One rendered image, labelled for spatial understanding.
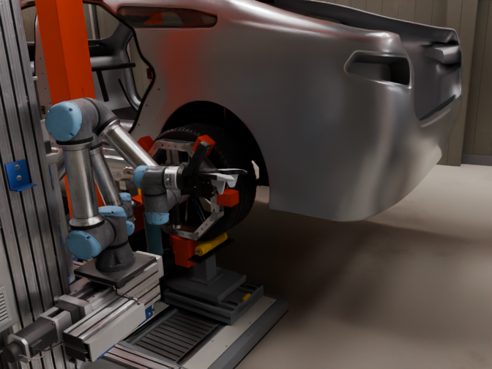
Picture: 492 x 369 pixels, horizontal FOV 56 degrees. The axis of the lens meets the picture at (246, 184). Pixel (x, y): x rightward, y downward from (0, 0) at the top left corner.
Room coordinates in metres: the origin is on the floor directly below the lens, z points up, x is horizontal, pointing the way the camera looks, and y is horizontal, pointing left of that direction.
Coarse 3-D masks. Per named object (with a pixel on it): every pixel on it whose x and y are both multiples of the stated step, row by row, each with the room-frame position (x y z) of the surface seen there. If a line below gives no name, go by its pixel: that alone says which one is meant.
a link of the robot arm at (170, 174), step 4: (168, 168) 1.41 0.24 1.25; (172, 168) 1.41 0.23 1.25; (176, 168) 1.41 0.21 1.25; (168, 172) 1.40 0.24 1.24; (172, 172) 1.40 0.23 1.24; (176, 172) 1.40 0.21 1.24; (164, 176) 1.39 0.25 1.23; (168, 176) 1.39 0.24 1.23; (172, 176) 1.39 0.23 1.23; (176, 176) 1.39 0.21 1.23; (164, 180) 1.39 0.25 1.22; (168, 180) 1.38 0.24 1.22; (172, 180) 1.38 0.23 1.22; (176, 180) 1.39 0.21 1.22; (168, 184) 1.39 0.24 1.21; (172, 184) 1.39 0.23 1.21; (176, 184) 1.39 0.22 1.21; (168, 188) 1.40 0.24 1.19; (172, 188) 1.40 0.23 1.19; (176, 188) 1.39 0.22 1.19
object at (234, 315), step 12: (168, 288) 2.57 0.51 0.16; (240, 288) 2.53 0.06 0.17; (252, 288) 2.50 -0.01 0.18; (168, 300) 2.51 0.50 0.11; (180, 300) 2.46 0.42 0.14; (192, 300) 2.41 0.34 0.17; (204, 300) 2.43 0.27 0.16; (228, 300) 2.38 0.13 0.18; (240, 300) 2.43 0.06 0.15; (252, 300) 2.45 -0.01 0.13; (204, 312) 2.36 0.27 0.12; (216, 312) 2.32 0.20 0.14; (228, 312) 2.27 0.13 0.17; (240, 312) 2.34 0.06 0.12
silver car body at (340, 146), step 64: (128, 0) 2.99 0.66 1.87; (192, 0) 2.73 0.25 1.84; (256, 0) 4.19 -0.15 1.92; (128, 64) 5.14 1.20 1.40; (192, 64) 2.59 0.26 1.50; (256, 64) 2.37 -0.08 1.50; (320, 64) 2.19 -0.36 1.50; (384, 64) 2.27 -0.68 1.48; (448, 64) 3.51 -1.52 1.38; (128, 128) 4.04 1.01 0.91; (256, 128) 2.38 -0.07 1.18; (320, 128) 2.19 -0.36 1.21; (384, 128) 2.08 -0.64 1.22; (448, 128) 2.76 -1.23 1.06; (320, 192) 2.19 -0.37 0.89; (384, 192) 2.14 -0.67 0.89
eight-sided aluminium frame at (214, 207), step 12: (156, 144) 2.47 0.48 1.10; (168, 144) 2.42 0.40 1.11; (180, 144) 2.38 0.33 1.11; (192, 144) 2.37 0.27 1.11; (156, 156) 2.54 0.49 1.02; (192, 156) 2.34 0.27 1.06; (216, 168) 2.33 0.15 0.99; (216, 204) 2.27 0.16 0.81; (216, 216) 2.27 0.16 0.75; (168, 228) 2.45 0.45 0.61; (180, 228) 2.43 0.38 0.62; (192, 228) 2.42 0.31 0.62; (204, 228) 2.32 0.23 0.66
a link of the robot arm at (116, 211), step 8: (104, 208) 1.64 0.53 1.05; (112, 208) 1.64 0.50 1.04; (120, 208) 1.64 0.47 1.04; (104, 216) 1.58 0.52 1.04; (112, 216) 1.59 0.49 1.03; (120, 216) 1.61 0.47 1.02; (112, 224) 1.56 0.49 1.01; (120, 224) 1.60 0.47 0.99; (120, 232) 1.60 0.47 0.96; (120, 240) 1.60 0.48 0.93
